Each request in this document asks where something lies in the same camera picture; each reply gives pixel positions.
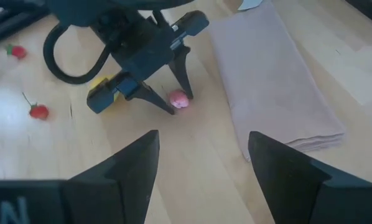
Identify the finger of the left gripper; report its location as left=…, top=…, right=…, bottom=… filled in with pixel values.
left=124, top=81, right=177, bottom=116
left=168, top=45, right=195, bottom=101

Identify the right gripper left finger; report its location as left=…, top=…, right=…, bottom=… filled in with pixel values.
left=63, top=129, right=160, bottom=224

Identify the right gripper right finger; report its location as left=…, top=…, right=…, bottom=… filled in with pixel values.
left=248, top=131, right=333, bottom=224

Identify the pink raspberry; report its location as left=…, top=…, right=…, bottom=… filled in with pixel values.
left=168, top=89, right=190, bottom=110

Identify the yellow lemon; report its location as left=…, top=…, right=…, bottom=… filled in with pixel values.
left=88, top=73, right=121, bottom=103

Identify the red cherry with stem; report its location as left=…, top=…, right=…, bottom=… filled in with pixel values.
left=21, top=91, right=50, bottom=121

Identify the red strawberry with green cap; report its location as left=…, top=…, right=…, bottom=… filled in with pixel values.
left=5, top=44, right=27, bottom=60

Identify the beige folded cloth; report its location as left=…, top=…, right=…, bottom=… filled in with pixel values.
left=208, top=0, right=346, bottom=162

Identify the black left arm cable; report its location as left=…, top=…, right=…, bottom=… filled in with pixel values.
left=42, top=23, right=112, bottom=85

